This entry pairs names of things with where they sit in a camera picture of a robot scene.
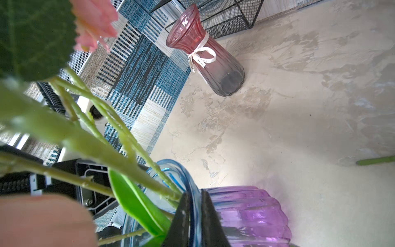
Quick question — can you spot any purple blue glass vase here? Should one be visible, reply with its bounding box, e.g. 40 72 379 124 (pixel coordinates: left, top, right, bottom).
121 159 292 247

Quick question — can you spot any black wire shelf rack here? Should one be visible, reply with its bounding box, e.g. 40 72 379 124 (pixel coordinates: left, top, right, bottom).
149 0 325 39

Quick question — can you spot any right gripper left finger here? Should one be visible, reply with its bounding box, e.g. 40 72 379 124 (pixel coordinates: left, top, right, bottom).
161 192 191 247

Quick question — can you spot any dark red glass vase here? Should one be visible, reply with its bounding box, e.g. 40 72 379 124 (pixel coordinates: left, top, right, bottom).
166 4 245 97

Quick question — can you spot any cream white rose stem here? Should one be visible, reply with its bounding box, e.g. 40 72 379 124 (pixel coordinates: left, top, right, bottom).
1 1 167 186

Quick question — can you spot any pile of artificial flowers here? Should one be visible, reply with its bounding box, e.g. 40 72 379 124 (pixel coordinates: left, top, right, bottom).
356 155 395 166

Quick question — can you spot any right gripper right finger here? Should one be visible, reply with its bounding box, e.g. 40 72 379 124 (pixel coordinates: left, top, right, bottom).
201 189 231 247

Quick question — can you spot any pink tulip bud stem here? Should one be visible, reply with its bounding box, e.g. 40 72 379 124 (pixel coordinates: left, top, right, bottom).
0 194 172 247

